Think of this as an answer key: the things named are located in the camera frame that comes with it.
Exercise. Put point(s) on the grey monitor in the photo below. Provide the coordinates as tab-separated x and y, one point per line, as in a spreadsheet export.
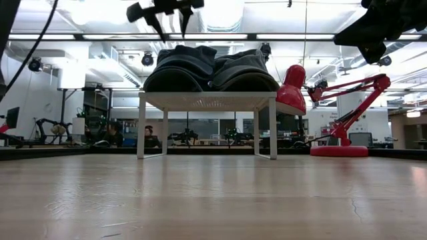
360	140

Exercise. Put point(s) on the beige bundle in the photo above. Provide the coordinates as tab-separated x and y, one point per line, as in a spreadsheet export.
58	129

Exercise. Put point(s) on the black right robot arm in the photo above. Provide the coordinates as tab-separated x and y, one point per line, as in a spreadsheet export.
418	13

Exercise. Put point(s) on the long ceiling light panel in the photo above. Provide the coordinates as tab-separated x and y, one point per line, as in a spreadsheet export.
412	37
43	36
217	36
293	36
116	36

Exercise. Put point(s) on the grey baseball cap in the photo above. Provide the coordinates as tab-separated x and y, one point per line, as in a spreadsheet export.
247	86
240	65

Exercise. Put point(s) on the red desk lamp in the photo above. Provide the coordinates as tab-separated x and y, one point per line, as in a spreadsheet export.
338	151

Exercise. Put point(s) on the black background robot arm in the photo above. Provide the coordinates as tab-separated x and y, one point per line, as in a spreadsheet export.
40	125
187	136
235	135

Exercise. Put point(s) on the black overhead beam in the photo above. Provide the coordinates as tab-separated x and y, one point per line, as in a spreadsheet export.
252	36

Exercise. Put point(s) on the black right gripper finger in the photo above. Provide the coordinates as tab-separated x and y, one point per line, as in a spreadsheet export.
358	28
355	41

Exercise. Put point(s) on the white perforated metal shelf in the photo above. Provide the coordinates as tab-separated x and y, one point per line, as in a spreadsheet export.
207	100

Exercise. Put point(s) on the black round ceiling camera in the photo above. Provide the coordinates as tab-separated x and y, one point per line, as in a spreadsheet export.
386	61
35	64
147	59

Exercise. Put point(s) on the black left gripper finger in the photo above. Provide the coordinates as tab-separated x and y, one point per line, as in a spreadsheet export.
185	16
155	23

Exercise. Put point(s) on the black aluminium table frame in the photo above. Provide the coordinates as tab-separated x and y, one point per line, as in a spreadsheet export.
50	154

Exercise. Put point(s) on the black ceiling device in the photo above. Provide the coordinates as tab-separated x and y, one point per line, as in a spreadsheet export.
266	50

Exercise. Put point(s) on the black monitor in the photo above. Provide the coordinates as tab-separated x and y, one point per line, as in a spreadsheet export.
13	117

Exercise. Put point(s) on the person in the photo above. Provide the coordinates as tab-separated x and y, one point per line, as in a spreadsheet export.
113	136
151	140

